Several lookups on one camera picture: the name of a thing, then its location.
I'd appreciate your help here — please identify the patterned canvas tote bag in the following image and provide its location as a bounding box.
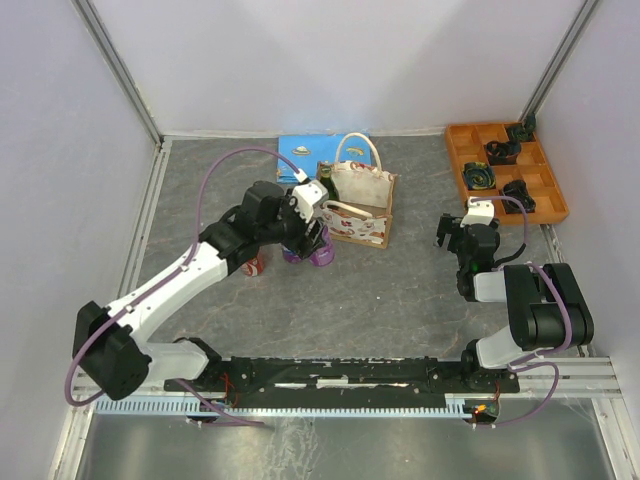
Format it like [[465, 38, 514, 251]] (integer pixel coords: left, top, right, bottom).
[[318, 132, 397, 249]]

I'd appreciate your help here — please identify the purple soda can front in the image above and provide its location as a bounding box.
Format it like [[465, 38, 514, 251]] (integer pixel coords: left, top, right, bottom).
[[282, 246, 302, 264]]

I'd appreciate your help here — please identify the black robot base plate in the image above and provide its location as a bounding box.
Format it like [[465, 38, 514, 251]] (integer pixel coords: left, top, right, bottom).
[[189, 357, 520, 411]]

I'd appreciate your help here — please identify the blue slotted cable duct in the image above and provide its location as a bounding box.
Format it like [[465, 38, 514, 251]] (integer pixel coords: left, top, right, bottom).
[[94, 395, 472, 420]]

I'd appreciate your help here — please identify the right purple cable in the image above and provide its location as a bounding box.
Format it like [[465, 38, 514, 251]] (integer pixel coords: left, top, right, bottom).
[[469, 195, 574, 431]]

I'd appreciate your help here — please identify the blue printed folded cloth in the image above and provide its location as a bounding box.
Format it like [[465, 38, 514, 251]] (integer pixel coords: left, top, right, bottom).
[[278, 134, 375, 178]]

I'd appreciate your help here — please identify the rolled dark sock top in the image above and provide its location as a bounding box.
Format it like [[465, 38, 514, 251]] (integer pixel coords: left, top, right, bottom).
[[505, 113, 537, 143]]

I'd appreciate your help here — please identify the purple soda can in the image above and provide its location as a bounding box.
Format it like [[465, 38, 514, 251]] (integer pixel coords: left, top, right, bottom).
[[282, 246, 302, 264], [310, 227, 335, 267]]

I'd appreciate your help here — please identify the red soda can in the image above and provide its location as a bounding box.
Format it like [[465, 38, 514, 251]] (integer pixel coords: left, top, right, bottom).
[[240, 251, 265, 277]]

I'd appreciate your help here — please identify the rolled dark sock bottom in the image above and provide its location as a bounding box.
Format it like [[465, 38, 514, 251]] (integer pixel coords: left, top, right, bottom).
[[500, 179, 536, 214]]

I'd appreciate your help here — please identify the rolled dark sock middle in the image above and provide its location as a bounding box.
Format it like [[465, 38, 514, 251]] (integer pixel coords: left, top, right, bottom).
[[484, 140, 522, 166]]

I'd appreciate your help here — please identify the dark green glass bottle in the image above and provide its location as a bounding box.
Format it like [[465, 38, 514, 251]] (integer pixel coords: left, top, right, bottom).
[[318, 164, 339, 201]]

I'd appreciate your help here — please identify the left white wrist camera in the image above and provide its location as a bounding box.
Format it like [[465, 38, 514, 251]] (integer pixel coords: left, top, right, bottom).
[[291, 169, 328, 223]]

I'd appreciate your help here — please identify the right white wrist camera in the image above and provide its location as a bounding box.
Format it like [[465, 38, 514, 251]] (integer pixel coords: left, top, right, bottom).
[[460, 197, 495, 227]]

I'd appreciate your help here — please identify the aluminium frame rail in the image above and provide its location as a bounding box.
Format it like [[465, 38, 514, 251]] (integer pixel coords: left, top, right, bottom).
[[72, 355, 623, 399]]

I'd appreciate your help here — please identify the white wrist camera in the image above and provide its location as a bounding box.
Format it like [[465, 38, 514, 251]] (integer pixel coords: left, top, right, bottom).
[[460, 197, 495, 227], [291, 169, 328, 223]]

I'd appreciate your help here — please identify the rolled dark sock left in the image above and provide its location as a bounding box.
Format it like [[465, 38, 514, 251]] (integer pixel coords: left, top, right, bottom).
[[462, 162, 496, 191]]

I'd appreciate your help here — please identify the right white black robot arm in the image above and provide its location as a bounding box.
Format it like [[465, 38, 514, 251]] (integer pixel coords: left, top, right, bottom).
[[428, 213, 594, 395]]

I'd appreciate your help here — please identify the rolled dark sock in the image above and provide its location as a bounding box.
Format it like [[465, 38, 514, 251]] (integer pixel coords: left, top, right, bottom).
[[462, 162, 496, 191], [505, 113, 537, 143], [500, 179, 536, 214], [484, 140, 522, 166]]

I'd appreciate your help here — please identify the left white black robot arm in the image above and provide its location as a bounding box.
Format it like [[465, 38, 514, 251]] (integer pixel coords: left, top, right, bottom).
[[72, 180, 328, 400]]

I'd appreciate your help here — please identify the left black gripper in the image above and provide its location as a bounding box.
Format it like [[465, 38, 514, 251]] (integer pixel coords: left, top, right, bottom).
[[258, 189, 327, 260]]

